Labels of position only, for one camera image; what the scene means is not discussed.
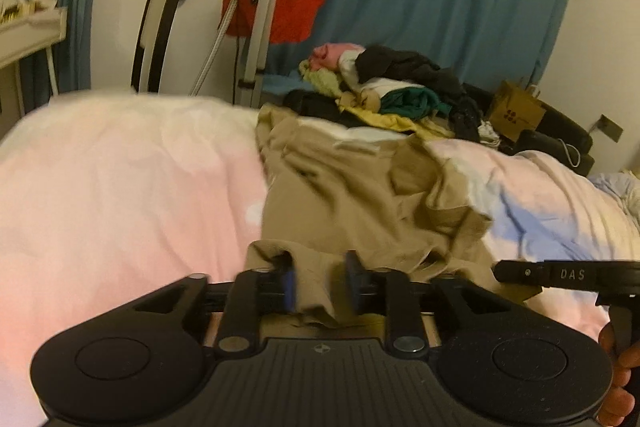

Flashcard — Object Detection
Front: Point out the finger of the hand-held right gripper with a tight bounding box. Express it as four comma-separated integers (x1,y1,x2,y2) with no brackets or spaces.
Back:
492,260,546,294

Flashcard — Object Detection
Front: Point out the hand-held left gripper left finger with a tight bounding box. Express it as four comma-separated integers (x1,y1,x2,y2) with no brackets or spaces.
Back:
131,251,297,354

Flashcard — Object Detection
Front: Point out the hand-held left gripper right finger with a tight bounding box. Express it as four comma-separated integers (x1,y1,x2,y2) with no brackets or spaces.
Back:
344,250,509,355

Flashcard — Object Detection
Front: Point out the khaki garment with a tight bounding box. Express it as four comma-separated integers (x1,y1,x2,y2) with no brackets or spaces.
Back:
246,103,545,329

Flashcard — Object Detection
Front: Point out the pile of mixed clothes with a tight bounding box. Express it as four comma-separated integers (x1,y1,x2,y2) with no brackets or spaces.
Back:
284,42,502,146

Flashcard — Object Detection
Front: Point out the person's right hand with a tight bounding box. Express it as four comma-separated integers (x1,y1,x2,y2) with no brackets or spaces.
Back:
597,321,640,427

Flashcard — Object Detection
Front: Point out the light blue cloth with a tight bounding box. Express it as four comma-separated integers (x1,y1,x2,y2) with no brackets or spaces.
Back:
587,171,640,214

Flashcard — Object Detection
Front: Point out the brown cardboard box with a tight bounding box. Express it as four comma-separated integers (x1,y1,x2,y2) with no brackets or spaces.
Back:
487,79,547,142

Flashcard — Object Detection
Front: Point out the pink pastel blanket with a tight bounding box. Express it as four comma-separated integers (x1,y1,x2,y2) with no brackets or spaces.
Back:
0,91,640,427

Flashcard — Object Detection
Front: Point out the red mesh bag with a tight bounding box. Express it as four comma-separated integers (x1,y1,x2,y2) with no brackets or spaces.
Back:
221,0,326,44

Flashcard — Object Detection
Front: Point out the wall outlet plate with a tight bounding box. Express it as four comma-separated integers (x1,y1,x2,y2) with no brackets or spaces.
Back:
597,114,625,142

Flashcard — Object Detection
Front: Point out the silver braided hose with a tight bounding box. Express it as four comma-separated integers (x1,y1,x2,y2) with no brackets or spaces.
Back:
190,0,257,96

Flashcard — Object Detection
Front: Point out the white and black folded frame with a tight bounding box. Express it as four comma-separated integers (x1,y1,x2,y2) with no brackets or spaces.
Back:
130,0,192,96

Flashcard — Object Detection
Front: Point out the white cord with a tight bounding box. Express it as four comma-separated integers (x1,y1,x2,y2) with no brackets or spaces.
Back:
47,46,60,98

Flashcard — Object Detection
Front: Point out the white wall shelf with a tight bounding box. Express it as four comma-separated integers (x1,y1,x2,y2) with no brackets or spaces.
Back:
0,4,69,68

